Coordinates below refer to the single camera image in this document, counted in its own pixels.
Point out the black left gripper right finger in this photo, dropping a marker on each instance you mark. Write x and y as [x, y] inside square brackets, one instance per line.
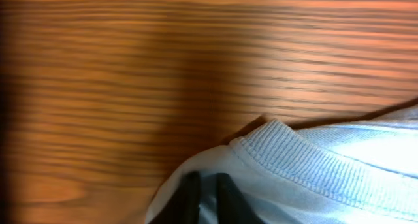
[232, 207]

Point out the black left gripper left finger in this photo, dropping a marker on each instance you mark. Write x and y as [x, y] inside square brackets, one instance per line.
[183, 206]

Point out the light blue printed t-shirt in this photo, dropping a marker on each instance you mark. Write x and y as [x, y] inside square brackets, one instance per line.
[355, 172]

